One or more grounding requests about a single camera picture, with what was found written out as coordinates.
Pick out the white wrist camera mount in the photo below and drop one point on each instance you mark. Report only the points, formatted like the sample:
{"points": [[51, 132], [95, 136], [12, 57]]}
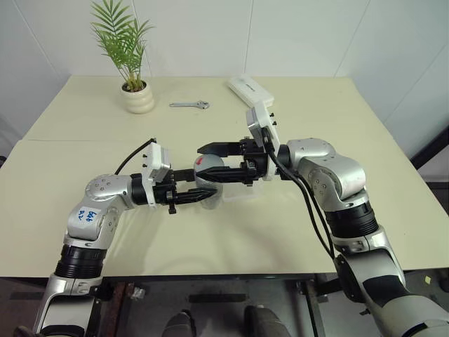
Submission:
{"points": [[262, 119], [154, 158]]}

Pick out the dark rounded shape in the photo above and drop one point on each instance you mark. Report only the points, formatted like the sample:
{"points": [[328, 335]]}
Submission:
{"points": [[180, 324], [264, 323]]}

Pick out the translucent grey jar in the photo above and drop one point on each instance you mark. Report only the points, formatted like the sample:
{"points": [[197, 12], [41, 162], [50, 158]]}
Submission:
{"points": [[212, 201]]}

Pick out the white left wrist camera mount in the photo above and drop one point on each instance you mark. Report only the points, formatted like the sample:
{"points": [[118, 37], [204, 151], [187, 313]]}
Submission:
{"points": [[154, 158]]}

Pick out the grey jar lid red arrow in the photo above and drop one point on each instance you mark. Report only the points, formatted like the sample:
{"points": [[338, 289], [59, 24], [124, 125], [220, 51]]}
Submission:
{"points": [[210, 163]]}

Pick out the silver adjustable wrench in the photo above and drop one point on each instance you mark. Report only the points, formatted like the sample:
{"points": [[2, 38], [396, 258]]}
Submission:
{"points": [[189, 104]]}

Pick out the black flat bar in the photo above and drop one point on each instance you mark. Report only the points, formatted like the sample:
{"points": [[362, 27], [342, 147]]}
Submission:
{"points": [[217, 298]]}

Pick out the green palm plant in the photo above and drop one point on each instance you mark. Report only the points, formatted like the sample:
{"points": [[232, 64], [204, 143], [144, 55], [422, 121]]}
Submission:
{"points": [[121, 38]]}

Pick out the white ribbed plant pot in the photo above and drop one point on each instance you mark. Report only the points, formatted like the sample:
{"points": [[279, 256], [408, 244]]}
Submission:
{"points": [[137, 98]]}

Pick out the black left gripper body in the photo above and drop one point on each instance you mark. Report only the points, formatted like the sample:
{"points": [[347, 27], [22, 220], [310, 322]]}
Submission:
{"points": [[165, 194]]}

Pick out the white flat rectangular case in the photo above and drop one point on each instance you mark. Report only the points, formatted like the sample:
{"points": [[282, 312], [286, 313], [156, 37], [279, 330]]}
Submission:
{"points": [[249, 89]]}

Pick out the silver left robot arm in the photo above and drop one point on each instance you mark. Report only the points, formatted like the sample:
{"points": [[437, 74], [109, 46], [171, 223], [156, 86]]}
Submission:
{"points": [[101, 187]]}

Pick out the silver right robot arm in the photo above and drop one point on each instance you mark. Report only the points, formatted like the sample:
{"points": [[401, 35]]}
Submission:
{"points": [[345, 175]]}

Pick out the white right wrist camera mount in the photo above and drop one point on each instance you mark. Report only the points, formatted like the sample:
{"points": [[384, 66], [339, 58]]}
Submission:
{"points": [[262, 119]]}

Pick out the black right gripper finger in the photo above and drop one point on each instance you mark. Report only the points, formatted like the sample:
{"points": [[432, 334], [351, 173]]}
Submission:
{"points": [[224, 175], [221, 148]]}

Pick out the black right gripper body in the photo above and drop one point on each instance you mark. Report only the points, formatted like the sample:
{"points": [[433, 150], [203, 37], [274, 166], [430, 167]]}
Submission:
{"points": [[255, 165]]}

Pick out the black frame post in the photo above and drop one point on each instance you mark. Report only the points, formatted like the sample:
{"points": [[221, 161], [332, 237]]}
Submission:
{"points": [[433, 151]]}

